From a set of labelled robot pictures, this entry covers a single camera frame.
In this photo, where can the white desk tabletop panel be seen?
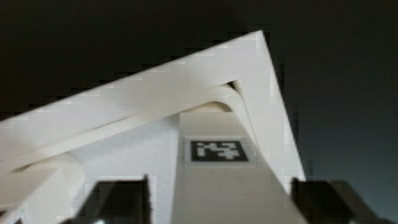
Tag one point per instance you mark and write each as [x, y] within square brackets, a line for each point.
[138, 154]

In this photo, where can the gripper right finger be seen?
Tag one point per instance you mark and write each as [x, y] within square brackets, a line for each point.
[332, 204]

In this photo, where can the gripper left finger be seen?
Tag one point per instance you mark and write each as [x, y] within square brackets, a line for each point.
[118, 203]

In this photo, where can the white desk leg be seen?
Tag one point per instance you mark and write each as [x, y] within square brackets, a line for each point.
[229, 192]
[39, 191]

